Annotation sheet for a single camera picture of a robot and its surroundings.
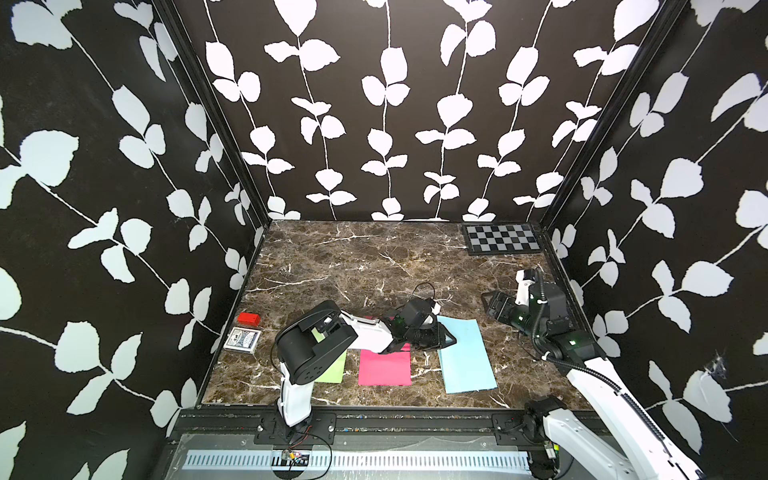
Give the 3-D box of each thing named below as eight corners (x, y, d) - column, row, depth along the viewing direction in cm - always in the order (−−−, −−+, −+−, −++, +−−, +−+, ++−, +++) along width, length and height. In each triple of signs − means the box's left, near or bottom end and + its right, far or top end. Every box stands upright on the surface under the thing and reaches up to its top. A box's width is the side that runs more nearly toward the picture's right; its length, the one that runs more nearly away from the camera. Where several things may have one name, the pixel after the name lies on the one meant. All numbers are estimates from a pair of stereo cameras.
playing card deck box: (227, 348, 89) (223, 344, 87) (236, 330, 93) (232, 326, 91) (253, 352, 88) (249, 348, 86) (261, 334, 92) (258, 330, 90)
